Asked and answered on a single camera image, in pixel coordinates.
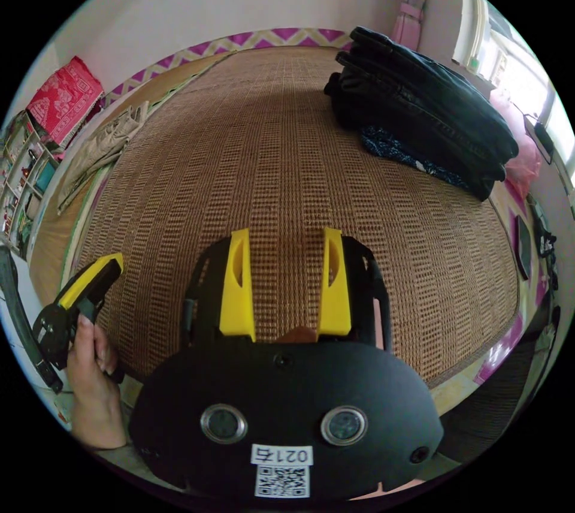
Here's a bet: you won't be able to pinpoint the bed with woven mat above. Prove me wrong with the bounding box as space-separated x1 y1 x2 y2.
29 27 529 415

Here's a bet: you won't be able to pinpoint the black charger with cable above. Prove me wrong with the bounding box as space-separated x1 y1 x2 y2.
512 101 556 165

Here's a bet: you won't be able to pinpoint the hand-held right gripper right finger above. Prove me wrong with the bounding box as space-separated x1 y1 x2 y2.
316 227 353 340

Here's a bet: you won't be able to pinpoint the white shelf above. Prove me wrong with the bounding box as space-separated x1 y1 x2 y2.
0 110 62 254

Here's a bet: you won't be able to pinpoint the person's right hand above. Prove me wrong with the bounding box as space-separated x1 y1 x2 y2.
274 326 318 345

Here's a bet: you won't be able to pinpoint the person's left hand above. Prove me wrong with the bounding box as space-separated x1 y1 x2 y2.
66 315 128 450

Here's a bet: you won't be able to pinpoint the window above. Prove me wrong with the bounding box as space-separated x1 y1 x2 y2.
451 0 575 190

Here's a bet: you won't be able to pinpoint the beige trousers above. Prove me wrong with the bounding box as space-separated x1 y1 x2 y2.
57 101 150 215

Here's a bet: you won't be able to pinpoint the pink bag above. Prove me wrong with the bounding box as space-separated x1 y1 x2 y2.
489 88 543 200

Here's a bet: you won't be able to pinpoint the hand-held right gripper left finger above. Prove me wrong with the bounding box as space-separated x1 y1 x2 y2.
219 228 256 342

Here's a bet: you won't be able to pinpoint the red patterned cloth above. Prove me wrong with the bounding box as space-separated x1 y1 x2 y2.
25 56 105 149

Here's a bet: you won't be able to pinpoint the pile of clothes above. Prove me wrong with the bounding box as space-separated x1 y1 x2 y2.
323 26 520 203

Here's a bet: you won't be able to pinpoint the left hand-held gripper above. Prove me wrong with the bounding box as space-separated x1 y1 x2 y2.
32 252 126 384

